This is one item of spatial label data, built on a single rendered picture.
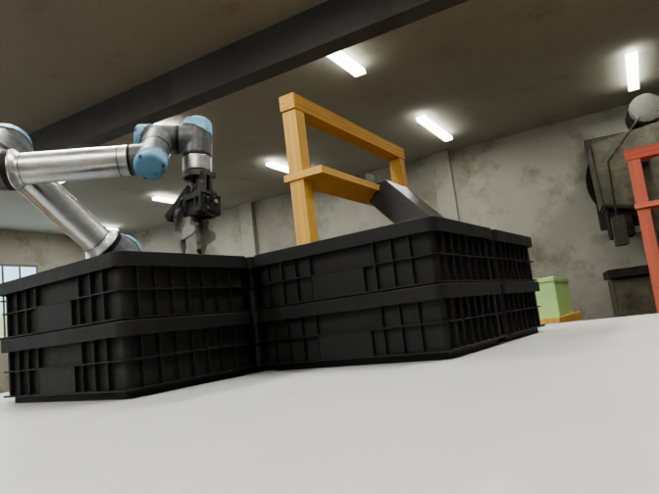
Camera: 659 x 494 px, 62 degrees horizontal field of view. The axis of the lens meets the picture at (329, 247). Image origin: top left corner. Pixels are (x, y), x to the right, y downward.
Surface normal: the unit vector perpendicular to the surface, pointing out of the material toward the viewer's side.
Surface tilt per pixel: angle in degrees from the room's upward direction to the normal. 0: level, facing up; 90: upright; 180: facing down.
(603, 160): 90
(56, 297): 90
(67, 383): 90
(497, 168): 90
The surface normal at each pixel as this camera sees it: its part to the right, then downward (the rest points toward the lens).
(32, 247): 0.86, -0.17
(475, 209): -0.50, -0.06
